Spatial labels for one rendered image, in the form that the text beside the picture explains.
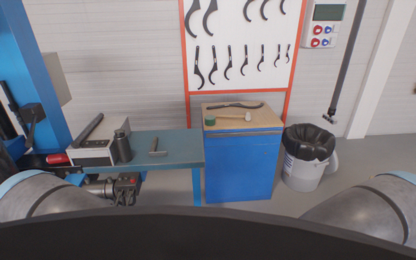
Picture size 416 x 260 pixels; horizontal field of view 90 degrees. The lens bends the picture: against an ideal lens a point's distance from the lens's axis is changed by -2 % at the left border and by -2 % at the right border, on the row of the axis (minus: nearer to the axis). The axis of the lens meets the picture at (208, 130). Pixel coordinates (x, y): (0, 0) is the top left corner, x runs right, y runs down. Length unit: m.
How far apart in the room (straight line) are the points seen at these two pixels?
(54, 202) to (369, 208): 0.52
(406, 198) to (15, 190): 0.69
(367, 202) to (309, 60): 2.91
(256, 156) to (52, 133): 1.64
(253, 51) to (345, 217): 2.63
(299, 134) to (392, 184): 2.22
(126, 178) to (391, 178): 1.14
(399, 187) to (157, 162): 1.09
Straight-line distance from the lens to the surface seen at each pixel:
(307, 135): 2.70
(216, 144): 1.96
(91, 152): 1.34
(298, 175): 2.60
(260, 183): 2.36
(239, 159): 2.11
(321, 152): 2.40
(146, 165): 1.31
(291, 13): 3.03
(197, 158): 1.30
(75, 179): 1.43
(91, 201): 0.46
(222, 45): 2.84
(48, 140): 1.70
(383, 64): 3.81
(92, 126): 1.51
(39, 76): 1.60
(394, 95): 4.28
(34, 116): 1.49
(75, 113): 3.50
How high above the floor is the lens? 1.84
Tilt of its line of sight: 29 degrees down
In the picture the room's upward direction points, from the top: 1 degrees counter-clockwise
